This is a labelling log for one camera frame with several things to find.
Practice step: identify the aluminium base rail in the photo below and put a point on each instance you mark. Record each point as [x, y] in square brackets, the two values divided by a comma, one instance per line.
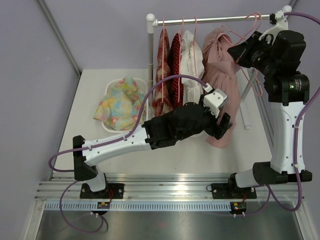
[177, 187]

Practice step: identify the red plaid skirt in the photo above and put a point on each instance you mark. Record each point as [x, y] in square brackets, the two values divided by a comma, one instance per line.
[159, 107]

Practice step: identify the pastel floral skirt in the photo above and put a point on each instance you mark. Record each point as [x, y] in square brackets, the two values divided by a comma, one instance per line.
[120, 105]

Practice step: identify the pink hanger of plaid skirt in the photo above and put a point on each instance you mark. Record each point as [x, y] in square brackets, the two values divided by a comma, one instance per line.
[162, 60]

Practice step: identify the pink skirt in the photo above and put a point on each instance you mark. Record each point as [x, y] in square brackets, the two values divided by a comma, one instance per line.
[220, 72]

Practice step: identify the pink hanger of floral skirt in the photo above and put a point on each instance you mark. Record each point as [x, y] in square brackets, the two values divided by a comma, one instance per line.
[257, 21]

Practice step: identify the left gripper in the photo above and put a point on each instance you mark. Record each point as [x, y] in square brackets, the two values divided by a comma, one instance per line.
[216, 130]

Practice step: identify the pink hanger of white skirt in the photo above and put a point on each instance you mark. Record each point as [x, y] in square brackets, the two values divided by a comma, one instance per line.
[195, 50]

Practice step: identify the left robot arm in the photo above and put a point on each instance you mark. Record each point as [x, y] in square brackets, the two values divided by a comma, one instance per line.
[158, 132]

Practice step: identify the white plastic basket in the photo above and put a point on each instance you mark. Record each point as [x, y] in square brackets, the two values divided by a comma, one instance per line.
[110, 125]

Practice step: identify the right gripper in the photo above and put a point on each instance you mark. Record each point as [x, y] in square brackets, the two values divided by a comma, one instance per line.
[244, 50]

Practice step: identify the white skirt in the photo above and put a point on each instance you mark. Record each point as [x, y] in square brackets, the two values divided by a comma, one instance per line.
[192, 90]

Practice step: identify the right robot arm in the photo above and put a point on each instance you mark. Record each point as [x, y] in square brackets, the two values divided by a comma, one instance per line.
[277, 56]

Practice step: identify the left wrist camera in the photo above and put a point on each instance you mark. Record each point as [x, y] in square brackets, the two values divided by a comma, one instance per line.
[214, 100]

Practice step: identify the white slotted cable duct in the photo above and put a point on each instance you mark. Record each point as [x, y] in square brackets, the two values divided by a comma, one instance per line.
[139, 206]

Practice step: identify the white metal clothes rack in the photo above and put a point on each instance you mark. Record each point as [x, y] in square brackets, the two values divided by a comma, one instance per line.
[251, 75]

